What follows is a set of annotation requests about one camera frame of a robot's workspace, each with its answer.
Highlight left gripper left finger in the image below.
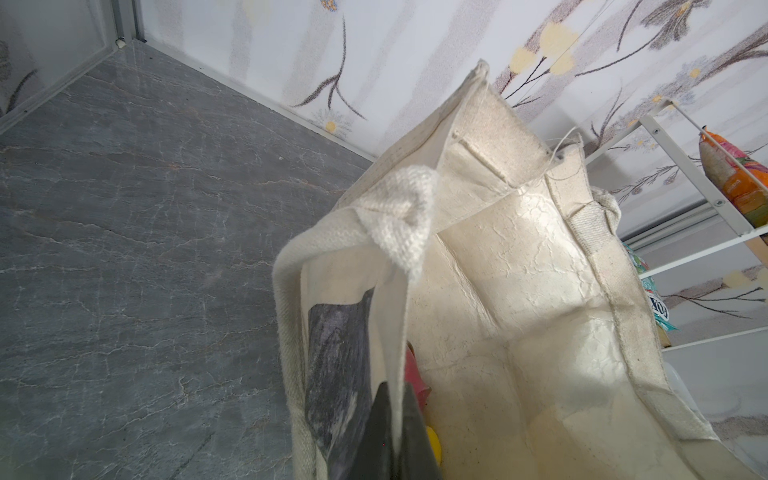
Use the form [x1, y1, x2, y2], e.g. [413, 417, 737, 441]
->
[347, 382, 397, 480]

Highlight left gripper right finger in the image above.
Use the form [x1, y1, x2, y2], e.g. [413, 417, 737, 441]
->
[397, 383, 442, 480]

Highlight yellow lemon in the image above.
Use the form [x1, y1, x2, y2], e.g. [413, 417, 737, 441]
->
[426, 426, 442, 466]

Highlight pink dragon fruit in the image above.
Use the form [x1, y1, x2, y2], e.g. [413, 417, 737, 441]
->
[404, 342, 432, 412]

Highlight cream canvas grocery bag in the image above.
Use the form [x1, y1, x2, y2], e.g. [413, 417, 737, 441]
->
[272, 62, 754, 479]

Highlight orange candy bag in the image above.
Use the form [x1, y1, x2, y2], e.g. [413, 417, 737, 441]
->
[699, 130, 767, 227]

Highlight Fox's candy bag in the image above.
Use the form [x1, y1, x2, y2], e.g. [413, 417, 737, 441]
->
[623, 244, 676, 332]

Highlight white wooden shelf rack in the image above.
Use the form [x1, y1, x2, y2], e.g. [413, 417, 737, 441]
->
[588, 122, 767, 346]

